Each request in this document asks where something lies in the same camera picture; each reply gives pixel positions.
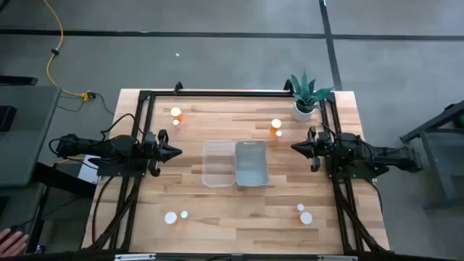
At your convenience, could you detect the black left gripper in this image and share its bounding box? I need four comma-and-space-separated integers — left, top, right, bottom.
145, 129, 183, 178

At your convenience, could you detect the black cable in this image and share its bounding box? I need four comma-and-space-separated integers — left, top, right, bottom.
57, 92, 116, 117
99, 112, 146, 143

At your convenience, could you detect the clear plastic bin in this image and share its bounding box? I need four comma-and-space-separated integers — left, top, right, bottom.
201, 139, 237, 189

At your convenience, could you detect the white plant pot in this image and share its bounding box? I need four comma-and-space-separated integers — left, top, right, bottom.
291, 102, 317, 123

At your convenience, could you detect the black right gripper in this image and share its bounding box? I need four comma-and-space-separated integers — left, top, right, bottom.
291, 125, 332, 173

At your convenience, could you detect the white plastic bin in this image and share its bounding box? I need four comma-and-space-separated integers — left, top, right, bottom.
234, 140, 270, 187

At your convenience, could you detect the green potted plant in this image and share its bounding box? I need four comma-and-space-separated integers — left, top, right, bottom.
289, 71, 334, 114

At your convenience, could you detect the white box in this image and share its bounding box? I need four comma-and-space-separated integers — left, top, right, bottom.
78, 154, 101, 185

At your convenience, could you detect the person's hand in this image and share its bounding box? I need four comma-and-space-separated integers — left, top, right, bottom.
0, 228, 29, 257

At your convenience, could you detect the black aluminium frame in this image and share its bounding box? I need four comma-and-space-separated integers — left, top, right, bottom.
81, 81, 391, 254

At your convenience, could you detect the dark grey metal cart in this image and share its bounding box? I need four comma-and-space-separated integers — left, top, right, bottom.
400, 100, 464, 211

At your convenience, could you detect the yellow cable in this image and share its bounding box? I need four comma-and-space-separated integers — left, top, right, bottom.
43, 0, 96, 102

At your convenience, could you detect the silver metal bracket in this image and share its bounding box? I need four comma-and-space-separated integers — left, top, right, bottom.
318, 254, 359, 261
114, 253, 157, 261

